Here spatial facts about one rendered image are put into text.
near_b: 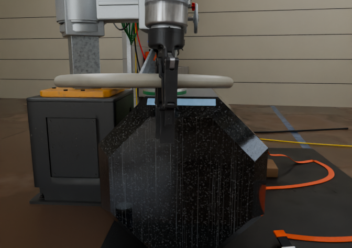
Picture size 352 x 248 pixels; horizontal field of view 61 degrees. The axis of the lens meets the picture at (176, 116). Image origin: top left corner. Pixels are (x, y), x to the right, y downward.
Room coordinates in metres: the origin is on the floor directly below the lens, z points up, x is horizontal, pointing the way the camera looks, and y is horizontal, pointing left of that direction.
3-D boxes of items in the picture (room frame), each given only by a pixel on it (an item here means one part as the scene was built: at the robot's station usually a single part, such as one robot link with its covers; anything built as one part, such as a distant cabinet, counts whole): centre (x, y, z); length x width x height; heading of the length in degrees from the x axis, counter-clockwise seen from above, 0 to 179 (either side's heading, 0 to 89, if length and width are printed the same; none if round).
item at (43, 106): (2.24, 0.67, 0.37); 0.66 x 0.66 x 0.74; 86
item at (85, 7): (2.22, 0.48, 1.36); 0.74 x 0.34 x 0.25; 84
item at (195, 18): (1.62, -0.07, 1.20); 0.15 x 0.10 x 0.15; 178
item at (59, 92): (2.24, 0.67, 0.76); 0.49 x 0.49 x 0.05; 86
